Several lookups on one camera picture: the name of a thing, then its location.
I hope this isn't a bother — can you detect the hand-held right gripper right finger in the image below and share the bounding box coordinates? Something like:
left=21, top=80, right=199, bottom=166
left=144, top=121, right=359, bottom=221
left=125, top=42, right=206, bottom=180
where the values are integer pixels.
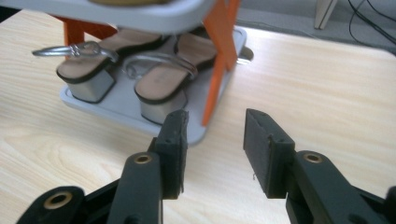
left=243, top=108, right=296, bottom=200

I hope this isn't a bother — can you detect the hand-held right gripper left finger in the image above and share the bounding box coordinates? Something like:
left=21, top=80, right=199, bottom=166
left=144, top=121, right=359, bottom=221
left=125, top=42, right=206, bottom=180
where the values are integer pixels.
left=150, top=109, right=190, bottom=200

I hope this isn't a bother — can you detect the black silver-strap heeled sandal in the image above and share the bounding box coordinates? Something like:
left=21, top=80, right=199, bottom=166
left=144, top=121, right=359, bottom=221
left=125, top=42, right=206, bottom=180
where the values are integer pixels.
left=121, top=29, right=255, bottom=126
left=31, top=27, right=171, bottom=105

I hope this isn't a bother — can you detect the white two-tier shoe rack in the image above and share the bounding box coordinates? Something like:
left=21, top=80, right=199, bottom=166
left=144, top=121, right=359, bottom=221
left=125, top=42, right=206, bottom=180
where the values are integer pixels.
left=0, top=0, right=248, bottom=147

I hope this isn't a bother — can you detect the beige background desk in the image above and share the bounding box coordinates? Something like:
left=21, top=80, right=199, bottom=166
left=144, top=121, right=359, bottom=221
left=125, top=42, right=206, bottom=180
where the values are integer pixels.
left=313, top=0, right=339, bottom=31

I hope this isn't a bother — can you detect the bundle of black floor cables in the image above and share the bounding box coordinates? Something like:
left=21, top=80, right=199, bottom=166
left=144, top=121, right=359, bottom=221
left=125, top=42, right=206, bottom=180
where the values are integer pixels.
left=346, top=0, right=396, bottom=47

